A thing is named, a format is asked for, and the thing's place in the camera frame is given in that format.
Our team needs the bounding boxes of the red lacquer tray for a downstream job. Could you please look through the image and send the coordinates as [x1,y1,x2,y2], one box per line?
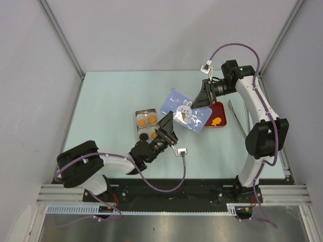
[204,102,227,128]

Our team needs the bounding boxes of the white paper cup back left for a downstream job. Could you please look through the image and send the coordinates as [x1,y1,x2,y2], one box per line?
[136,113,147,128]

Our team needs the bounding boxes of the aluminium frame rail left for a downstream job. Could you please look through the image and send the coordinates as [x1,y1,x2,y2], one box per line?
[36,184,84,204]

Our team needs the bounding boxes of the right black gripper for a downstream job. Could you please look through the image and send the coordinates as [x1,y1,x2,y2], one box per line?
[191,79,237,109]

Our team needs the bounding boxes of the aluminium corner post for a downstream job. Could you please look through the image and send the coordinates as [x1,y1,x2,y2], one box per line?
[259,0,306,75]
[37,0,85,80]

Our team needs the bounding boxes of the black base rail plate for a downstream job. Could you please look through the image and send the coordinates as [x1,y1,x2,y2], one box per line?
[99,178,254,213]

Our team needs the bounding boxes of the white paper cup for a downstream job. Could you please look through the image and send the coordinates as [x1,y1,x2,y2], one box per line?
[147,112,157,126]
[137,129,149,139]
[136,113,147,128]
[149,126,159,140]

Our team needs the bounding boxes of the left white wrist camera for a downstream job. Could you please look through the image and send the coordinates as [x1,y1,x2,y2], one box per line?
[172,146,188,157]

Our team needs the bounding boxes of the metal tongs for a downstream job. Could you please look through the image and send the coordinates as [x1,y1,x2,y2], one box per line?
[228,99,251,139]

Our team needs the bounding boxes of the orange flower cookie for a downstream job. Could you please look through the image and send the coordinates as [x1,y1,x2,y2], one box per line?
[137,118,146,128]

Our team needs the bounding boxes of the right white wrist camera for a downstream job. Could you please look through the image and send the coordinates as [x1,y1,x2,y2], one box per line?
[200,64,213,80]

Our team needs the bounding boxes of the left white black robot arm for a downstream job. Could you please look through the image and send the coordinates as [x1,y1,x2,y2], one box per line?
[54,111,178,202]

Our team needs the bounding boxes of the white paper cup back right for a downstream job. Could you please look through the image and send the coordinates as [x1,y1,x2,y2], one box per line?
[147,112,157,126]

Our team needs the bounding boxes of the silver tin lid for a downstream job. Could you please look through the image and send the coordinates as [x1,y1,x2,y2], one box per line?
[160,88,212,133]

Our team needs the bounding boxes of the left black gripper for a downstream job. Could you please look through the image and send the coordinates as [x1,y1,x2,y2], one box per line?
[146,111,178,163]

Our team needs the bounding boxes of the white paper cup front right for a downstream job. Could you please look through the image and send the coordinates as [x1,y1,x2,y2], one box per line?
[149,126,159,140]

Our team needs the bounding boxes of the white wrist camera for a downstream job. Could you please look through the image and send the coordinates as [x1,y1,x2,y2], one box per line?
[200,64,213,80]
[172,146,188,157]

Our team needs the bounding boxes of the white paper cup front left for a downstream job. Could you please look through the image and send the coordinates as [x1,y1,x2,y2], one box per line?
[137,129,149,139]

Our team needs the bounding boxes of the aluminium corner post right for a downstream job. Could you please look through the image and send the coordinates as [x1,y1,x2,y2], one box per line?
[259,0,306,75]

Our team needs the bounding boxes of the black round cookie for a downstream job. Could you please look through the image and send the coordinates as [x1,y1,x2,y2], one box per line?
[139,133,149,141]

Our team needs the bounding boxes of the aluminium frame rail right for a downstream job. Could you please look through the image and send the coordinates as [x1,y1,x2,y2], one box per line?
[259,185,312,206]

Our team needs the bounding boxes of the lavender cookie tin box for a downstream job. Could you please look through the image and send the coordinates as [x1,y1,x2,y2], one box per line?
[135,108,158,143]

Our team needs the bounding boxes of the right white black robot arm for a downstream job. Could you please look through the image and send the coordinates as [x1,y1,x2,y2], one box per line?
[191,60,289,202]

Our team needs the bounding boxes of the aluminium frame rail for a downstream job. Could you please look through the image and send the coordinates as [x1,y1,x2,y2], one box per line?
[36,184,84,204]
[259,185,312,206]

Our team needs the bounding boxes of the orange fish cookie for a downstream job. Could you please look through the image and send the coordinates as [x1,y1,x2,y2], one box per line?
[211,117,222,127]

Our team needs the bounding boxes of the aluminium corner post left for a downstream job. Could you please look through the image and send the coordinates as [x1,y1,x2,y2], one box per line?
[37,0,85,80]

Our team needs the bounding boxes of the white slotted cable duct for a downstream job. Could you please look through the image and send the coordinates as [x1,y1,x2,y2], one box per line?
[46,203,239,216]

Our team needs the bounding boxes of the orange round cookie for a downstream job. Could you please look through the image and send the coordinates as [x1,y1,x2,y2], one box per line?
[151,132,157,139]
[147,115,157,125]

